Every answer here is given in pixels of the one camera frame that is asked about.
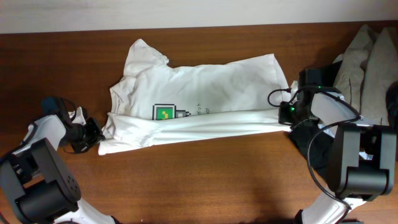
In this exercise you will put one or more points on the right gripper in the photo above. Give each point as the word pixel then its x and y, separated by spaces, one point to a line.
pixel 285 113

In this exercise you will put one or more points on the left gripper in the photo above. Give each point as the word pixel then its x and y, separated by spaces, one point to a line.
pixel 92 134

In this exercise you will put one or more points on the white t-shirt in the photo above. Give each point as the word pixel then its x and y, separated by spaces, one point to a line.
pixel 155 104

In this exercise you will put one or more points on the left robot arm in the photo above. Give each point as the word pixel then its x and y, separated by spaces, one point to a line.
pixel 36 182

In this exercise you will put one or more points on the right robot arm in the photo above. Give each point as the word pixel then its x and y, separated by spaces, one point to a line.
pixel 350 158

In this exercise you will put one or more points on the grey beige garment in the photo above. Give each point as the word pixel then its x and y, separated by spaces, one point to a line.
pixel 368 69

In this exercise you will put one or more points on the dark navy garment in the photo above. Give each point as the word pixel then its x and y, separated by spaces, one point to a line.
pixel 391 107

